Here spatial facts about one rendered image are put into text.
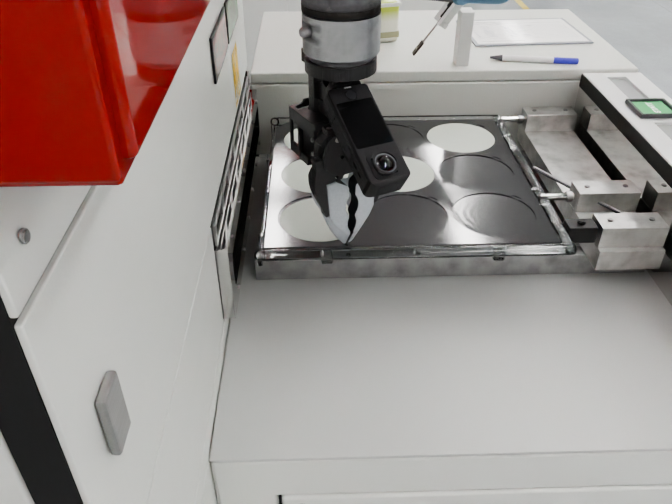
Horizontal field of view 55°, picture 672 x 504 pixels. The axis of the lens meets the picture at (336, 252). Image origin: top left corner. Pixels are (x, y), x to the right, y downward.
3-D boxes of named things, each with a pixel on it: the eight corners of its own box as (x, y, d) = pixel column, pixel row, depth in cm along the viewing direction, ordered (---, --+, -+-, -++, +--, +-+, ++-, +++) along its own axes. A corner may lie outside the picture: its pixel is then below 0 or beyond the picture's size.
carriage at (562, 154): (594, 271, 78) (600, 251, 76) (516, 138, 108) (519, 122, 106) (659, 270, 78) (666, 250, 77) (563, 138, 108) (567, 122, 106)
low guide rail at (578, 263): (255, 280, 82) (254, 260, 80) (256, 270, 83) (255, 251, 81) (644, 272, 83) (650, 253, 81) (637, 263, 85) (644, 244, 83)
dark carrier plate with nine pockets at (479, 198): (264, 252, 74) (264, 247, 74) (277, 125, 102) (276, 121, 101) (560, 246, 75) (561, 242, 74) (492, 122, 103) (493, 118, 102)
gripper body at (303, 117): (347, 140, 75) (348, 36, 68) (387, 171, 69) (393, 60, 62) (288, 155, 72) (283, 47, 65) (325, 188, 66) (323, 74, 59)
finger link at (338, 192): (326, 222, 78) (325, 153, 72) (351, 246, 73) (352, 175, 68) (303, 229, 76) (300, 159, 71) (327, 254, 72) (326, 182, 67)
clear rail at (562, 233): (565, 258, 74) (568, 248, 73) (491, 121, 104) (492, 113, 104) (577, 257, 74) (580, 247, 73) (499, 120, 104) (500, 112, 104)
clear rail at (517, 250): (254, 264, 73) (253, 254, 72) (254, 256, 74) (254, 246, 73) (577, 257, 74) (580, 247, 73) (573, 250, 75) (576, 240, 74)
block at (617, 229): (597, 248, 77) (603, 227, 75) (587, 232, 80) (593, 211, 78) (663, 246, 77) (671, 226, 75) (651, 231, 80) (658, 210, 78)
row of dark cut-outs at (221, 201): (211, 246, 66) (208, 226, 64) (246, 85, 101) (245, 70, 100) (217, 246, 66) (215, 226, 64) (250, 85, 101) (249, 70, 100)
